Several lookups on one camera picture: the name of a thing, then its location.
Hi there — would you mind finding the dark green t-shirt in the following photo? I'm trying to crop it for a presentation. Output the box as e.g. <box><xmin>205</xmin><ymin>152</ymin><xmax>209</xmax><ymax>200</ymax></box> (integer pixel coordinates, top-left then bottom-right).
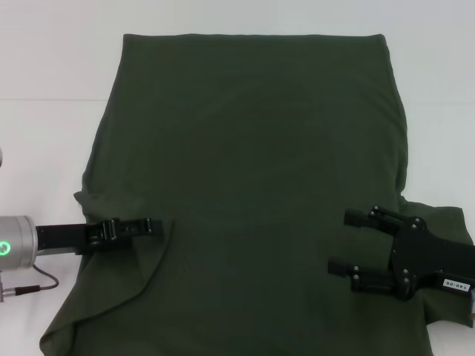
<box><xmin>39</xmin><ymin>33</ymin><xmax>475</xmax><ymax>356</ymax></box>

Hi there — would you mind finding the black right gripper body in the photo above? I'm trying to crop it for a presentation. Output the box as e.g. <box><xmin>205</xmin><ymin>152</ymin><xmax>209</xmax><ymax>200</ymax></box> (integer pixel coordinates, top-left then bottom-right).
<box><xmin>387</xmin><ymin>217</ymin><xmax>475</xmax><ymax>301</ymax></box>

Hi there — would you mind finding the thin dark gripper cable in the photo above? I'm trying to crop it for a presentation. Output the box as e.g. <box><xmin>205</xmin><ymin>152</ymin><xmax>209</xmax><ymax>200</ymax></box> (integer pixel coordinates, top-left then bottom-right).
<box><xmin>6</xmin><ymin>264</ymin><xmax>61</xmax><ymax>297</ymax></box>

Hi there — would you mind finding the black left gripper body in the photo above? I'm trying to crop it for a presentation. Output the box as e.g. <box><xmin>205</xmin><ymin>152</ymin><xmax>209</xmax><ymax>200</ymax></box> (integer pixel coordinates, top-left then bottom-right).
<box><xmin>35</xmin><ymin>220</ymin><xmax>109</xmax><ymax>257</ymax></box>

